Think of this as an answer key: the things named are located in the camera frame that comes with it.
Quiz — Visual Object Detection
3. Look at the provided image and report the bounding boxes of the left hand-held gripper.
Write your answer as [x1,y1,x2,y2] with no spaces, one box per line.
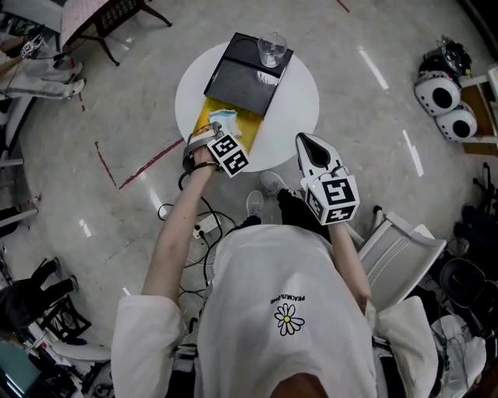
[181,121,250,179]

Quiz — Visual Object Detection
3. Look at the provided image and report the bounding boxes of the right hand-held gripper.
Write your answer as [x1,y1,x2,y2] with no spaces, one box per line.
[296,132,359,226]

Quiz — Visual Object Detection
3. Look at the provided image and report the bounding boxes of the black and yellow tray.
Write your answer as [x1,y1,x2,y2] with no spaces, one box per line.
[193,32,295,155]

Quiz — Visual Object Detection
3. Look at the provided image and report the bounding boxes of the person's right forearm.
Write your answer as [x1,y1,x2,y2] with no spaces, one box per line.
[328,222,373,312]

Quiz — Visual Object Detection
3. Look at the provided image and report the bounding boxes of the person's left forearm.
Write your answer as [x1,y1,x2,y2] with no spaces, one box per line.
[140,166,217,308]

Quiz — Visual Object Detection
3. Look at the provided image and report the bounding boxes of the person's left hand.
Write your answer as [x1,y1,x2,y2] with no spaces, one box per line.
[192,144,219,166]

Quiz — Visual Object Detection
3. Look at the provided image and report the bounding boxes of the person's grey sneaker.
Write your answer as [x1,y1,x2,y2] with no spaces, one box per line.
[245,189,265,218]
[259,170,291,195]

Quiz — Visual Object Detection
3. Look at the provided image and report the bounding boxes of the round white table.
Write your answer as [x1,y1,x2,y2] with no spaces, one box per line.
[174,40,321,173]

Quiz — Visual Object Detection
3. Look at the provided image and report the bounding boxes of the person's black trousers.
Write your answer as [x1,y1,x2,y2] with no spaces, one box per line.
[243,189,331,242]

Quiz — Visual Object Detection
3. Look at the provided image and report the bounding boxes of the clear glass jug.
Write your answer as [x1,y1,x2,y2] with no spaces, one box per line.
[257,31,289,69]

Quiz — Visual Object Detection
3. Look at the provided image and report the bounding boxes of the white power strip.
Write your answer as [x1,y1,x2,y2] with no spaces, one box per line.
[193,215,222,239]

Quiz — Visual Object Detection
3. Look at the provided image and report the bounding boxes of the white slatted chair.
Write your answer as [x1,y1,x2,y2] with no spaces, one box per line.
[357,211,447,308]

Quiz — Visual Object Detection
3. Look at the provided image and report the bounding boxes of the person's white flower-print shirt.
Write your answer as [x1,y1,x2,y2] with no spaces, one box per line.
[112,224,439,398]

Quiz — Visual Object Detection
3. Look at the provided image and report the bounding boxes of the white pet carrier backpack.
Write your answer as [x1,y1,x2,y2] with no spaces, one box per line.
[434,103,479,143]
[414,69,464,117]

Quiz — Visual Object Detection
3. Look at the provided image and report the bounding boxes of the dark wicker chair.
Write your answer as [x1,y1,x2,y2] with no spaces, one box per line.
[60,0,173,67]

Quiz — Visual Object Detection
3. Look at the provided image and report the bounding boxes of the black headset gear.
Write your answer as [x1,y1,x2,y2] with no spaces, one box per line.
[423,34,474,75]

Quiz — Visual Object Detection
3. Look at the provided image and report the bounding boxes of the wooden crate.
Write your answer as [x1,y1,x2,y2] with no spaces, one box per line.
[458,64,498,156]

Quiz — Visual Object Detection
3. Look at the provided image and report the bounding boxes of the dark bag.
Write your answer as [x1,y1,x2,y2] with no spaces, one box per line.
[454,204,498,257]

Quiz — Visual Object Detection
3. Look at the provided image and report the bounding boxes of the black round stool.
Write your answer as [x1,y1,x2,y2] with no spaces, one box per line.
[439,258,487,308]

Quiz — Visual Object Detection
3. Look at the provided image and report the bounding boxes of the white jacket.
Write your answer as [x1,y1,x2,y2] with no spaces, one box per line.
[430,314,487,393]

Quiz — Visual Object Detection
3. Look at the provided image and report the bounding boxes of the black metal chair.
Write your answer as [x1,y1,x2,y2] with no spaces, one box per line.
[37,295,93,345]

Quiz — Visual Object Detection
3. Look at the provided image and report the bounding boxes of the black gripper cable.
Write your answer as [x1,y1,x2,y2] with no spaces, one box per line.
[177,165,195,192]

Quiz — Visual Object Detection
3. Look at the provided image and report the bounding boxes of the black floor cables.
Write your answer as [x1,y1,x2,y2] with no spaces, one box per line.
[157,196,234,296]

